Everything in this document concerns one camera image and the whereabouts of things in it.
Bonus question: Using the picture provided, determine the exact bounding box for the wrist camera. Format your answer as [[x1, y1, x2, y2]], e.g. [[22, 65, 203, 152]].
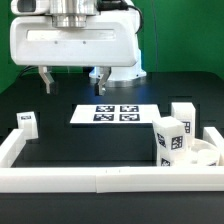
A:
[[11, 0, 50, 15]]

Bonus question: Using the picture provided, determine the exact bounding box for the white U-shaped fence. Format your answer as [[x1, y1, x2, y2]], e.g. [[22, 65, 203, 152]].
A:
[[0, 129, 224, 193]]

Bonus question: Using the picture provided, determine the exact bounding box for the white round stool seat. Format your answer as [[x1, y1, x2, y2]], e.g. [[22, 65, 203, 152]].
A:
[[156, 137, 222, 167]]

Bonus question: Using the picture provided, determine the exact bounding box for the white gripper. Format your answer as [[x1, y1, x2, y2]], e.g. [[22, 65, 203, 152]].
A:
[[10, 15, 138, 96]]

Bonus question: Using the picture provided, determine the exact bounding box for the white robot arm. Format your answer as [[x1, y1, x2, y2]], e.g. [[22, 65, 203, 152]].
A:
[[10, 0, 145, 95]]

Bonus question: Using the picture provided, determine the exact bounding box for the white marker sheet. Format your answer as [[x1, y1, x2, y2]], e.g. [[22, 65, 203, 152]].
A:
[[70, 104, 160, 124]]

